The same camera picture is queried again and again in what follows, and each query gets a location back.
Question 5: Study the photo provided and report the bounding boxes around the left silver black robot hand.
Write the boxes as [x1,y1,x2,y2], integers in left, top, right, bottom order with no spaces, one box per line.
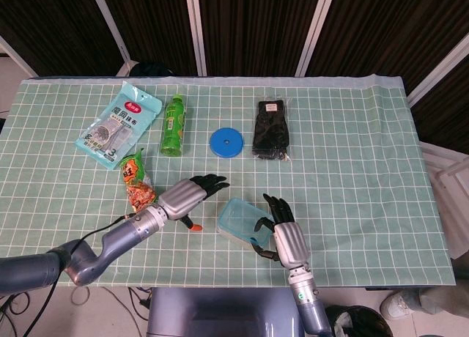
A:
[157,174,231,232]

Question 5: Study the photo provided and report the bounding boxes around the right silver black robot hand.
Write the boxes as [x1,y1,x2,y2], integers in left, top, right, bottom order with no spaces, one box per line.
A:
[253,193,311,270]

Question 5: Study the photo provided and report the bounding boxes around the clear blue-rimmed plastic container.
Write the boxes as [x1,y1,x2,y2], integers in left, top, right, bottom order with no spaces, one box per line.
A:
[215,197,275,248]

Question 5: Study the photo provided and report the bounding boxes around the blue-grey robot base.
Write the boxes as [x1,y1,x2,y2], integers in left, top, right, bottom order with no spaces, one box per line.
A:
[146,286,306,337]

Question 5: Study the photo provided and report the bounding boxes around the blue round lid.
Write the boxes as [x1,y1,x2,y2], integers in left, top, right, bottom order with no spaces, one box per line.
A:
[209,127,244,158]

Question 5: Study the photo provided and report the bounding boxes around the green orange snack bag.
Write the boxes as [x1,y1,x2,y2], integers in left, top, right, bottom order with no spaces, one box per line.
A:
[119,148,158,213]

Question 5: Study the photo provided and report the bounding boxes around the green white checked tablecloth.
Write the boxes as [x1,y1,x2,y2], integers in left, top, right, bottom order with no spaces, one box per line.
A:
[0,74,455,289]

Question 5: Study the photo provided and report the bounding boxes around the green cylindrical snack can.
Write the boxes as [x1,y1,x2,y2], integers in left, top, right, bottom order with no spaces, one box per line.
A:
[159,93,187,158]

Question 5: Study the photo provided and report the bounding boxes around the teal dishcloth package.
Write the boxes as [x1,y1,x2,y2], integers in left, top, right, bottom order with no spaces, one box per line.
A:
[74,81,163,171]

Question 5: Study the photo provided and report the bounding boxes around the black trash bin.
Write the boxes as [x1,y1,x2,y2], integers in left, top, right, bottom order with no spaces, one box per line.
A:
[324,305,395,337]

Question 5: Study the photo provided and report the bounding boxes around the black gloves in clear bag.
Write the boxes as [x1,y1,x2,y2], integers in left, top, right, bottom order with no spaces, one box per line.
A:
[251,97,294,161]

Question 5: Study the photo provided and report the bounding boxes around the white shoe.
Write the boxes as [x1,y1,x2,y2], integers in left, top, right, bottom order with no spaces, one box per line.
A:
[380,291,416,320]

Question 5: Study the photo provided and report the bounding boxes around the white metal rack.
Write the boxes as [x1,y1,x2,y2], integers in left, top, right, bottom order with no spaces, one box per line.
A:
[419,141,469,259]

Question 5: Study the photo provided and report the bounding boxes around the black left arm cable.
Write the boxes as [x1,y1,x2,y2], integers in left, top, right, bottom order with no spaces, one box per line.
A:
[34,213,139,318]

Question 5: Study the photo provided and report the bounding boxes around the white screen frame post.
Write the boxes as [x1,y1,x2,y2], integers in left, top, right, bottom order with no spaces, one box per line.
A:
[184,0,208,76]
[0,34,40,78]
[295,0,338,77]
[87,0,133,77]
[406,32,469,108]

